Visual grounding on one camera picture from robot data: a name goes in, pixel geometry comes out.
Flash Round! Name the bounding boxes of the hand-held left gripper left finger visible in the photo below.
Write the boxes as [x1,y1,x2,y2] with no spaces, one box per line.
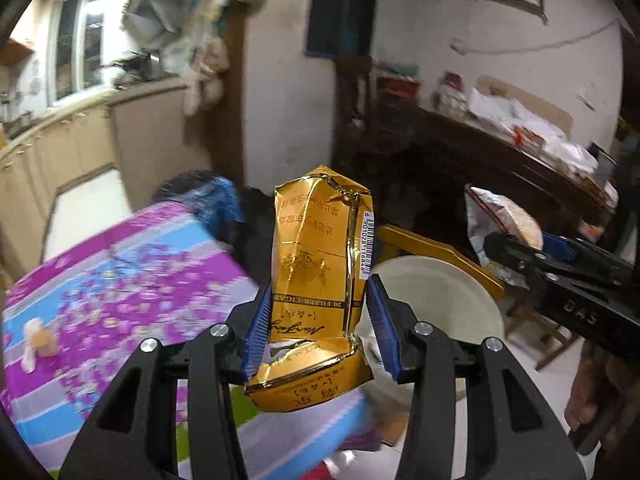
[57,284,275,480]

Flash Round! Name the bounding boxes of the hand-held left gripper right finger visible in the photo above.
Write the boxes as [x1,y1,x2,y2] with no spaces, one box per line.
[367,275,586,480]

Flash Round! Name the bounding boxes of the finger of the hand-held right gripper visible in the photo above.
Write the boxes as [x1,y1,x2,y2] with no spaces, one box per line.
[542,232,640,283]
[482,231,567,292]

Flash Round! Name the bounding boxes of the silver snack wrapper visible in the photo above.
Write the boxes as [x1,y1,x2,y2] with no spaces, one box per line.
[465,185,544,286]

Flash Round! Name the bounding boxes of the white plastic basin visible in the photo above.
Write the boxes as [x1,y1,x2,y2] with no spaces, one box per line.
[352,255,506,411]

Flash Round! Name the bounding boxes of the gold cigarette pack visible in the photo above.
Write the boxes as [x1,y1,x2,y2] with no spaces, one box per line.
[244,165,376,413]

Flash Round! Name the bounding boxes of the person's right hand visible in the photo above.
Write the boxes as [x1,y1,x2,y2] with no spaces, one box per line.
[565,344,640,457]

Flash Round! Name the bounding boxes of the yellow wooden chair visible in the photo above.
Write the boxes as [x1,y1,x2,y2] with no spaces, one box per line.
[375,225,581,372]

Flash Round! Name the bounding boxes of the dark wooden sideboard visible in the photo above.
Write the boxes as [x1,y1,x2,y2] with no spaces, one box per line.
[345,105,621,261]

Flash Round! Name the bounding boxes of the white plastic bags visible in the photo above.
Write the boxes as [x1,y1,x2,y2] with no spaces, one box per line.
[467,87,599,177]

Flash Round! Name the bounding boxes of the cardboard sheet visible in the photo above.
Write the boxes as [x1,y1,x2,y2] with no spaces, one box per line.
[475,75,574,137]

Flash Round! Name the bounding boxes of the blue patterned cloth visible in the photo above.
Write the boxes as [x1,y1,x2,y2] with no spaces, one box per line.
[152,172,246,241]

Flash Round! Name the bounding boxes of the floral plastic tablecloth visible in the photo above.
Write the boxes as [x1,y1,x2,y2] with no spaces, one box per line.
[0,200,371,480]

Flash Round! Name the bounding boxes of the red basket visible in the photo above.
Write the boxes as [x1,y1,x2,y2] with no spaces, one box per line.
[375,62,421,104]

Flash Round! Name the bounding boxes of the beige food scrap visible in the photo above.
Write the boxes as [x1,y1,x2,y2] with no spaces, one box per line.
[22,317,59,374]

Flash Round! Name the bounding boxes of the dark wooden chair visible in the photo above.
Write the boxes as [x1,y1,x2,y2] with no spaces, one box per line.
[336,56,382,127]

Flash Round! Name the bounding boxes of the beige hanging bag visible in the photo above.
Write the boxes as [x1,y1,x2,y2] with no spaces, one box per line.
[182,40,231,117]

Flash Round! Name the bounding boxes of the beige kitchen counter cabinets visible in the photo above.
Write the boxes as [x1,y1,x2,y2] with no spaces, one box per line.
[0,80,191,261]

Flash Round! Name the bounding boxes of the black wok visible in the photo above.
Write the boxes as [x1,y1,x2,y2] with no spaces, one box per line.
[102,52,166,82]

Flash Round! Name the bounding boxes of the dark door curtain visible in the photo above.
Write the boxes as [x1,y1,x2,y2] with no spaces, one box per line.
[305,0,381,59]

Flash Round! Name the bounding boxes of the metal range hood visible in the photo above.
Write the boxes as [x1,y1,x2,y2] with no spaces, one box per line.
[122,0,202,57]

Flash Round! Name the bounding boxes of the kitchen window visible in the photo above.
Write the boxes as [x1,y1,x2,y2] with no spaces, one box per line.
[47,0,109,109]

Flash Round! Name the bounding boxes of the wall cable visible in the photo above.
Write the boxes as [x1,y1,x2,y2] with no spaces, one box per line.
[450,17,626,57]

